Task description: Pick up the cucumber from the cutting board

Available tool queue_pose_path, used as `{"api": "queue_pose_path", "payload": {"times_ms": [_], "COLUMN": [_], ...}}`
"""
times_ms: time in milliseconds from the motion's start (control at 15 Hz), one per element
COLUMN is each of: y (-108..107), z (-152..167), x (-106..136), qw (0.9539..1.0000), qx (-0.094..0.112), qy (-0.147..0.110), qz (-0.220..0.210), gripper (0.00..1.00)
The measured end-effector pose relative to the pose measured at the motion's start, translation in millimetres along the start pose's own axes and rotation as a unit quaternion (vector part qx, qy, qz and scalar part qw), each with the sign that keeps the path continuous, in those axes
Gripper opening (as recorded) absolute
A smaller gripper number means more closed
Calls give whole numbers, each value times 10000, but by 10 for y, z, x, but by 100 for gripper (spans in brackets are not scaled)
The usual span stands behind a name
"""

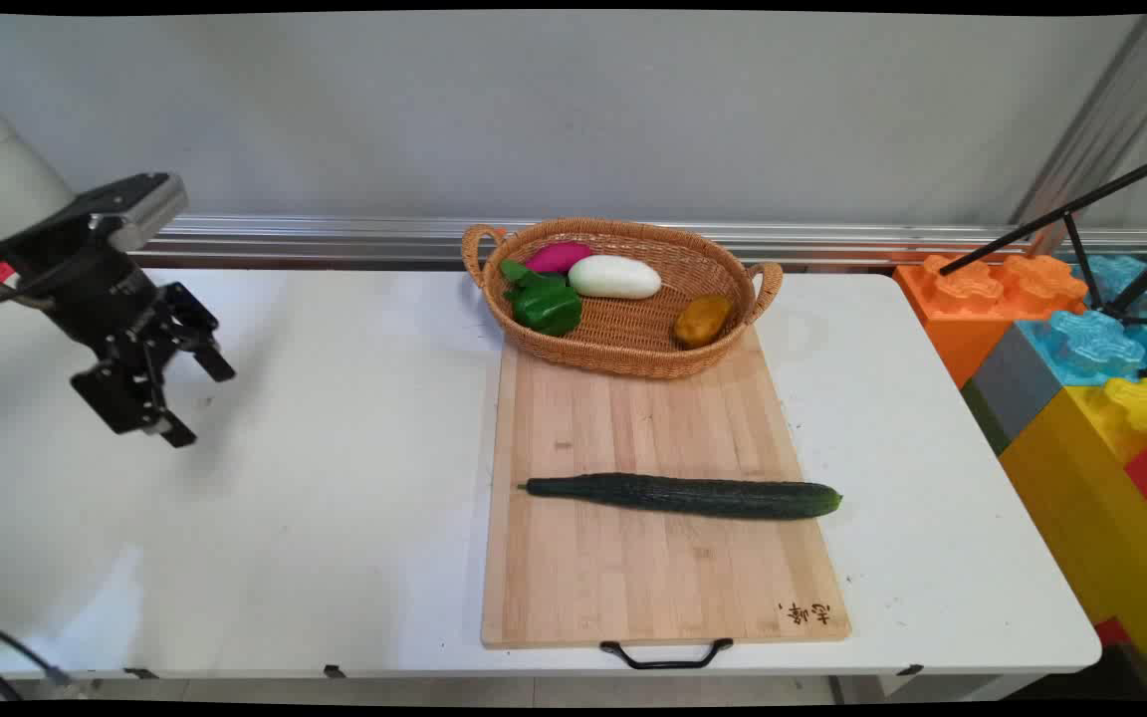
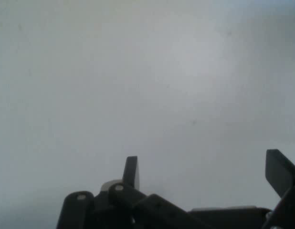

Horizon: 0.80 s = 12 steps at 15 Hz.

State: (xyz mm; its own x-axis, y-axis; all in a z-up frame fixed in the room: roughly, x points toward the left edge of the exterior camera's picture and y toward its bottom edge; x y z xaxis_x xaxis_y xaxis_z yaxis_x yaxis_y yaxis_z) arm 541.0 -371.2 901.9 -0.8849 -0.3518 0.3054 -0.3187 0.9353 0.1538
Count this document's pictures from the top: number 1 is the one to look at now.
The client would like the orange toy block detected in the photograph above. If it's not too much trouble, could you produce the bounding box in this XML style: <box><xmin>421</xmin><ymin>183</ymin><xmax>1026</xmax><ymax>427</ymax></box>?
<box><xmin>893</xmin><ymin>253</ymin><xmax>1090</xmax><ymax>389</ymax></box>

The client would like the black cable with metal connector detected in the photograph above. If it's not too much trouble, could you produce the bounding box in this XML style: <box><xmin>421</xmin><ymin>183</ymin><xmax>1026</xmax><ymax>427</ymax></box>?
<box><xmin>0</xmin><ymin>615</ymin><xmax>75</xmax><ymax>689</ymax></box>

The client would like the woven wicker basket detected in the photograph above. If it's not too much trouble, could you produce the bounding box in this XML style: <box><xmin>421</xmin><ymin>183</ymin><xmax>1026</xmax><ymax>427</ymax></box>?
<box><xmin>461</xmin><ymin>217</ymin><xmax>785</xmax><ymax>380</ymax></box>

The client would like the aluminium rail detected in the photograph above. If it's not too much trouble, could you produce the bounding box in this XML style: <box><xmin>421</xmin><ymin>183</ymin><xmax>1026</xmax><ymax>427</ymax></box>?
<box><xmin>131</xmin><ymin>213</ymin><xmax>1147</xmax><ymax>268</ymax></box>

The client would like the purple sweet potato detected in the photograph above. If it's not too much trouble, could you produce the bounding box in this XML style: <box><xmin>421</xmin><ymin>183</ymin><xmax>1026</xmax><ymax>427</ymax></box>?
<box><xmin>523</xmin><ymin>241</ymin><xmax>595</xmax><ymax>276</ymax></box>

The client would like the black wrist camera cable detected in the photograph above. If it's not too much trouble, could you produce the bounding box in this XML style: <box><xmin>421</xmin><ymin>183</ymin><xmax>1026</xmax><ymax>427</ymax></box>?
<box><xmin>0</xmin><ymin>261</ymin><xmax>59</xmax><ymax>311</ymax></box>

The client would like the black cutting board handle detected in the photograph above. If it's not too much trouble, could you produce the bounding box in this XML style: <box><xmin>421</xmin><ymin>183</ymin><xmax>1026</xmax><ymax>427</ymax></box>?
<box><xmin>599</xmin><ymin>638</ymin><xmax>735</xmax><ymax>671</ymax></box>

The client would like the brown potato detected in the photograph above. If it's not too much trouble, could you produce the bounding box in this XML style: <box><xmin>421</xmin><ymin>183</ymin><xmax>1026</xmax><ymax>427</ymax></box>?
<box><xmin>673</xmin><ymin>294</ymin><xmax>734</xmax><ymax>350</ymax></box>

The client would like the gray toy block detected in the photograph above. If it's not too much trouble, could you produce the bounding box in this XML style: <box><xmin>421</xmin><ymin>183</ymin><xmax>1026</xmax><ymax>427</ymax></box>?
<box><xmin>962</xmin><ymin>323</ymin><xmax>1064</xmax><ymax>455</ymax></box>

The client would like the white radish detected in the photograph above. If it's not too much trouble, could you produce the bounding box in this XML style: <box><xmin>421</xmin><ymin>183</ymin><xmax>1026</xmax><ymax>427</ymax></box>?
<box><xmin>568</xmin><ymin>254</ymin><xmax>663</xmax><ymax>301</ymax></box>

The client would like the black tripod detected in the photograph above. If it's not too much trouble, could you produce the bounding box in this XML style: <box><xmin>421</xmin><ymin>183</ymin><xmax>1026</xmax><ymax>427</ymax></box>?
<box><xmin>938</xmin><ymin>145</ymin><xmax>1147</xmax><ymax>328</ymax></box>

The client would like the long dark green cucumber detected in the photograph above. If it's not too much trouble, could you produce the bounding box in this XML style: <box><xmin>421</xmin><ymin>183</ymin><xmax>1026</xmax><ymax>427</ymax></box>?
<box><xmin>518</xmin><ymin>472</ymin><xmax>844</xmax><ymax>521</ymax></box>

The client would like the green bell pepper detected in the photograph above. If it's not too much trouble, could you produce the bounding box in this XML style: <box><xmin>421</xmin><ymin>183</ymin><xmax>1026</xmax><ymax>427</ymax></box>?
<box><xmin>499</xmin><ymin>259</ymin><xmax>584</xmax><ymax>338</ymax></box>

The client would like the bamboo cutting board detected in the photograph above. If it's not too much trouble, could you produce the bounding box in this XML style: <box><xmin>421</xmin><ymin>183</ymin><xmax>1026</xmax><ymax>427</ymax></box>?
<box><xmin>480</xmin><ymin>325</ymin><xmax>853</xmax><ymax>650</ymax></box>

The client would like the yellow toy block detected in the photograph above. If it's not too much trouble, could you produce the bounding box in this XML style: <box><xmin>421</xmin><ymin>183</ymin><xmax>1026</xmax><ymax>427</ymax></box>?
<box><xmin>999</xmin><ymin>377</ymin><xmax>1147</xmax><ymax>702</ymax></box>

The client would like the blue toy block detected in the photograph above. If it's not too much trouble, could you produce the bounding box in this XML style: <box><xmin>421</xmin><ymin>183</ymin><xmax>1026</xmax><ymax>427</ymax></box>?
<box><xmin>1016</xmin><ymin>253</ymin><xmax>1147</xmax><ymax>387</ymax></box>

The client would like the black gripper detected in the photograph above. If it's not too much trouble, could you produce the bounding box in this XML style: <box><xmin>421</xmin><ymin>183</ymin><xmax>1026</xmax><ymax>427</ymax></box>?
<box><xmin>0</xmin><ymin>235</ymin><xmax>237</xmax><ymax>448</ymax></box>

